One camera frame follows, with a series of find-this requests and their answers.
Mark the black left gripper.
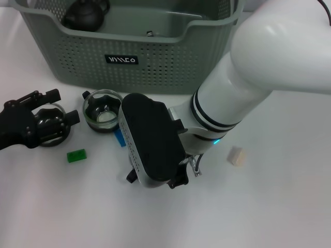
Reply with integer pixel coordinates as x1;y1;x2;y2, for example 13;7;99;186
0;89;80;150

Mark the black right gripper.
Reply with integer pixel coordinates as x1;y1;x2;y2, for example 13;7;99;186
168;165;188;190

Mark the pale translucent toy brick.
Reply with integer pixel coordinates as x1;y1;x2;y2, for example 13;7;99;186
227;146;247;167

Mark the grey perforated storage bin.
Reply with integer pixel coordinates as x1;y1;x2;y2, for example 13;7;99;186
16;0;245;95

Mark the metal right gripper connector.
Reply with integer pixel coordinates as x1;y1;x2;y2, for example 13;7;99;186
188;154;204;178

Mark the green flat toy brick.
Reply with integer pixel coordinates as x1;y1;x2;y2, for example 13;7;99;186
66;149;87;163

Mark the blue flat toy brick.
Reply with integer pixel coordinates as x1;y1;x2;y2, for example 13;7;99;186
113;129;127;148

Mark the black clay teapot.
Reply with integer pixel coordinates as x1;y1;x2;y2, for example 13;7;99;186
63;0;111;33

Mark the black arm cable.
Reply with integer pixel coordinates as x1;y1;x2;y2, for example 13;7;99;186
317;0;331;26

